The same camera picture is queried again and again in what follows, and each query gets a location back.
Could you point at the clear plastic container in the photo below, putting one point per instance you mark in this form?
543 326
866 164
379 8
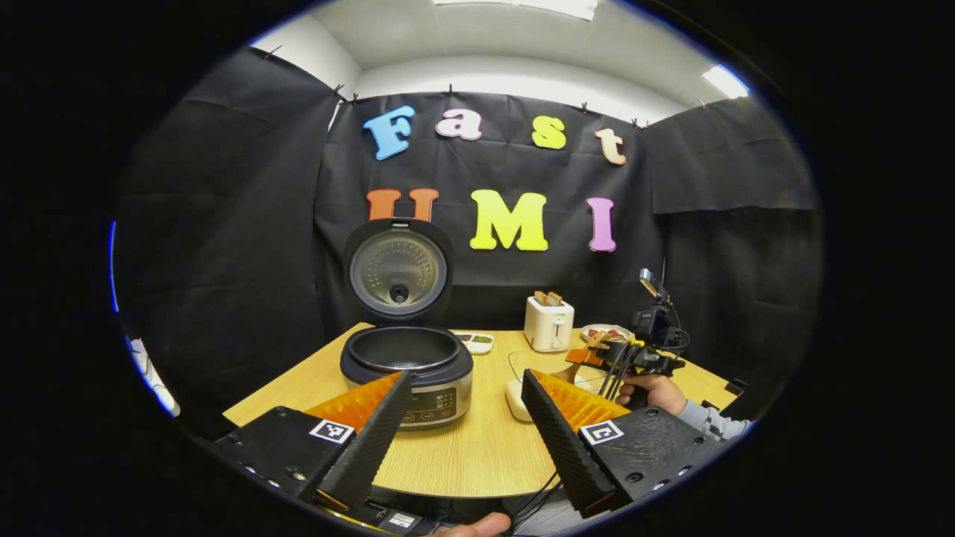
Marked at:
517 399

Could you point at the black backdrop cloth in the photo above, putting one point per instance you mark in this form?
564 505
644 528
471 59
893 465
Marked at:
224 246

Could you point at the ceiling light panel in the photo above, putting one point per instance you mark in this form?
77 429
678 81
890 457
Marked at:
522 6
725 80

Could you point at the white divided sauce dish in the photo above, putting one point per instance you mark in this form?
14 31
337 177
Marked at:
474 341

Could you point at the white object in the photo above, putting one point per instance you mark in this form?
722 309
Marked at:
149 373

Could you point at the white plate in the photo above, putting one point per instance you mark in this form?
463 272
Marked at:
615 329

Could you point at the black silver rice cooker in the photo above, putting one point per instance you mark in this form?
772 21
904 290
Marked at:
406 350

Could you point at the wooden spoon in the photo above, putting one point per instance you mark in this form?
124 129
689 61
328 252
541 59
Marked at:
597 339

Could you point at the small black block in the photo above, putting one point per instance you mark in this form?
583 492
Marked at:
736 386

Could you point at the white toaster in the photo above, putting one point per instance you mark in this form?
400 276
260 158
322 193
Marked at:
548 328

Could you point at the person's grey trousers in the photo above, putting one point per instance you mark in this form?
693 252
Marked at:
556 518

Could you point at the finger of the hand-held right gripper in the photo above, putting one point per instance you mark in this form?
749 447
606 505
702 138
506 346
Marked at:
583 356

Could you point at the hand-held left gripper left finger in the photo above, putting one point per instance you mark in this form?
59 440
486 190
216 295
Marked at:
373 447

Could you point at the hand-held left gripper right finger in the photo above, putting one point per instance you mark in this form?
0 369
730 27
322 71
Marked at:
559 447

